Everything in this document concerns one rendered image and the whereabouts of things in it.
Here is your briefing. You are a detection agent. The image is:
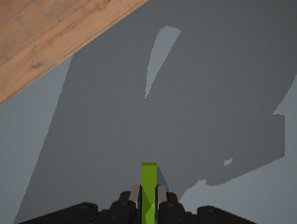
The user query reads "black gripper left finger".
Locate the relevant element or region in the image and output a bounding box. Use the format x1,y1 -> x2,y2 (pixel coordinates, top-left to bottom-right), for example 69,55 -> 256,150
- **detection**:
19,184 -> 142,224

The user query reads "lime green rod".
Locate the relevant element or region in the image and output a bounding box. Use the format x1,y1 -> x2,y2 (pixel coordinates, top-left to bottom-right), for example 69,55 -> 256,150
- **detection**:
141,163 -> 157,224

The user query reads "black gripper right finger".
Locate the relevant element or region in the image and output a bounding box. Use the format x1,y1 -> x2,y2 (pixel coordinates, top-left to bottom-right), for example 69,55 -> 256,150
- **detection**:
154,184 -> 257,224

